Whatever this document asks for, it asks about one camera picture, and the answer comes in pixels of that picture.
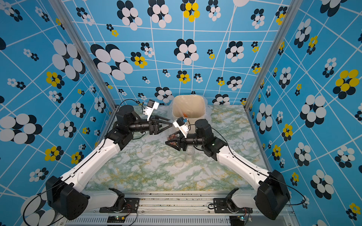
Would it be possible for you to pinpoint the clear plastic bin liner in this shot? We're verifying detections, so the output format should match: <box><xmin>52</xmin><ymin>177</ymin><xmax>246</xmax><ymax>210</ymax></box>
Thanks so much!
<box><xmin>168</xmin><ymin>95</ymin><xmax>213</xmax><ymax>136</ymax></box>

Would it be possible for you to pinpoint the aluminium frame post right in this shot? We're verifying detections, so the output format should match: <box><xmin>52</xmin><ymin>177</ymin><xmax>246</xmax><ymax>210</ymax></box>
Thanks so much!
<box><xmin>245</xmin><ymin>0</ymin><xmax>303</xmax><ymax>111</ymax></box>

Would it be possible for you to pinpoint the aluminium frame post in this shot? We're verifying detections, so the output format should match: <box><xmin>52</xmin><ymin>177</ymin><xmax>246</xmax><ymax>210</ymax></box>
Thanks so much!
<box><xmin>49</xmin><ymin>1</ymin><xmax>117</xmax><ymax>111</ymax></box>
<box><xmin>245</xmin><ymin>0</ymin><xmax>303</xmax><ymax>111</ymax></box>

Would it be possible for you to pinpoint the left green circuit board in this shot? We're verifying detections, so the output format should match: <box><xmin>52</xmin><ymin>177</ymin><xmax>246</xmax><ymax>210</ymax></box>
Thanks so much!
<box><xmin>107</xmin><ymin>215</ymin><xmax>127</xmax><ymax>224</ymax></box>

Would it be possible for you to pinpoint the green circuit board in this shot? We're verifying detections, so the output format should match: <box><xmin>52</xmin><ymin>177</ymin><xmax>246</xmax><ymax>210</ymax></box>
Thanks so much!
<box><xmin>107</xmin><ymin>215</ymin><xmax>127</xmax><ymax>224</ymax></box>
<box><xmin>229</xmin><ymin>216</ymin><xmax>249</xmax><ymax>226</ymax></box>

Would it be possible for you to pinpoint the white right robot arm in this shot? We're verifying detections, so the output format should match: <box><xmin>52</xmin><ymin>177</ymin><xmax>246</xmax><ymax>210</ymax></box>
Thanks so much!
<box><xmin>165</xmin><ymin>117</ymin><xmax>290</xmax><ymax>220</ymax></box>

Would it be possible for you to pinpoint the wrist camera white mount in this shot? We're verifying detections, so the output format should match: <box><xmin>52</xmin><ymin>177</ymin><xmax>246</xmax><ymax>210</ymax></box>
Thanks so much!
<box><xmin>143</xmin><ymin>99</ymin><xmax>159</xmax><ymax>121</ymax></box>
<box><xmin>173</xmin><ymin>117</ymin><xmax>189</xmax><ymax>137</ymax></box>

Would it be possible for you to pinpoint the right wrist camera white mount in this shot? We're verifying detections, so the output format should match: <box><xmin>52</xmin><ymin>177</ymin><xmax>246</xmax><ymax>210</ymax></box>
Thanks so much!
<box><xmin>173</xmin><ymin>117</ymin><xmax>189</xmax><ymax>137</ymax></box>

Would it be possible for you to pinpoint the right green circuit board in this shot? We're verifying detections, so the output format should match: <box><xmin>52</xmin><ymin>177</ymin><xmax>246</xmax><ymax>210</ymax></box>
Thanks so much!
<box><xmin>229</xmin><ymin>216</ymin><xmax>249</xmax><ymax>226</ymax></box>

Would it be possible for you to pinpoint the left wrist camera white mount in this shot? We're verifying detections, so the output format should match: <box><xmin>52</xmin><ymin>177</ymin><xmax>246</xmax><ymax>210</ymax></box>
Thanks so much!
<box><xmin>143</xmin><ymin>99</ymin><xmax>159</xmax><ymax>121</ymax></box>

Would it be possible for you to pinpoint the clear jar with dried flowers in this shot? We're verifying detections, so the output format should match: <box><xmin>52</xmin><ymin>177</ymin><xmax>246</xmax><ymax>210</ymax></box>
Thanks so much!
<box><xmin>185</xmin><ymin>149</ymin><xmax>195</xmax><ymax>163</ymax></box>

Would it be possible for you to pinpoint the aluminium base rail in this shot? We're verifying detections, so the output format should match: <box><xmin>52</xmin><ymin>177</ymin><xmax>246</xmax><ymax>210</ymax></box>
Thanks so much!
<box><xmin>56</xmin><ymin>192</ymin><xmax>299</xmax><ymax>226</ymax></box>

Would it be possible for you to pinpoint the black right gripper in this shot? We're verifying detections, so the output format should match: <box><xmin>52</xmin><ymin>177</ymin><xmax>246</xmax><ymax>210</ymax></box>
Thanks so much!
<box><xmin>166</xmin><ymin>130</ymin><xmax>206</xmax><ymax>152</ymax></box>

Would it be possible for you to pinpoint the aluminium frame post left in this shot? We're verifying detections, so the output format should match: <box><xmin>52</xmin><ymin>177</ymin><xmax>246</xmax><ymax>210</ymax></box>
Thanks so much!
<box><xmin>49</xmin><ymin>1</ymin><xmax>117</xmax><ymax>111</ymax></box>

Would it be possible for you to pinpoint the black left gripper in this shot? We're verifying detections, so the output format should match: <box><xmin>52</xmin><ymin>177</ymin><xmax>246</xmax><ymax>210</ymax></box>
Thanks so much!
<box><xmin>129</xmin><ymin>114</ymin><xmax>173</xmax><ymax>136</ymax></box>

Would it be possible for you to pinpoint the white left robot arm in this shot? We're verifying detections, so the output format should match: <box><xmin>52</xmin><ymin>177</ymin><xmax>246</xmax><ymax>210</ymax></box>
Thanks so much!
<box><xmin>46</xmin><ymin>103</ymin><xmax>173</xmax><ymax>220</ymax></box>

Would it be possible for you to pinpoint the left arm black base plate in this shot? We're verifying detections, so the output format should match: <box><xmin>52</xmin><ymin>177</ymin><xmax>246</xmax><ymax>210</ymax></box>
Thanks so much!
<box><xmin>100</xmin><ymin>198</ymin><xmax>140</xmax><ymax>213</ymax></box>

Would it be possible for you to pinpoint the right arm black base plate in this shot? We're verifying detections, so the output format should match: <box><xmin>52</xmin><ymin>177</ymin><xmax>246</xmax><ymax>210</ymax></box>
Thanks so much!
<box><xmin>208</xmin><ymin>198</ymin><xmax>253</xmax><ymax>214</ymax></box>

